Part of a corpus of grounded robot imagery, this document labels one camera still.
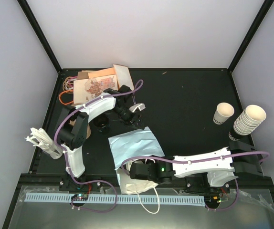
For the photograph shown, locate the light blue cable duct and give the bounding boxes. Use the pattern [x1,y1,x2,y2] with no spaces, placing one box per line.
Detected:
[24,193,205,207]

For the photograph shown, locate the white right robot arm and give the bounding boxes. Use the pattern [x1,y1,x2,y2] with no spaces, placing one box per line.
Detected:
[122,141,264,192]

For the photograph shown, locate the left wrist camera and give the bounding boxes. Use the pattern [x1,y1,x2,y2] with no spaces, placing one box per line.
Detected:
[129,103,146,113]

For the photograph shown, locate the light blue paper bag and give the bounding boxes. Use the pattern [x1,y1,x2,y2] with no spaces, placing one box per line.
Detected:
[108,127,165,204]

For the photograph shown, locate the white plastic cutlery pile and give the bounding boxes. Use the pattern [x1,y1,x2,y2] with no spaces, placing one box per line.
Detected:
[25,127,63,159]

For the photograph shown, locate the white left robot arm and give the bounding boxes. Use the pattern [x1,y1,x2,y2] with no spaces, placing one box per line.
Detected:
[53,85,146,190]

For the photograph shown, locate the brown pulp cup carrier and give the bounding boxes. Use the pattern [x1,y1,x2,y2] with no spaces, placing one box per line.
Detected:
[69,120,91,139]

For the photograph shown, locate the brown cardboard sleeve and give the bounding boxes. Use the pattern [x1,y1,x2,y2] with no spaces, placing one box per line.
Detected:
[77,70,92,80]

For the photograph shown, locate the rubber bands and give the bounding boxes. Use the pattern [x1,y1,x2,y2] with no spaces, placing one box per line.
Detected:
[58,76,77,105]

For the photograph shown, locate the stack of white paper cups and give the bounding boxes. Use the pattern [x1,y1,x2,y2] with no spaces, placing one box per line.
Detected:
[228,104,267,141]

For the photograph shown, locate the illustrated greeting card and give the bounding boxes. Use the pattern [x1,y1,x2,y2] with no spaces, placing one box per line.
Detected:
[73,74,118,104]

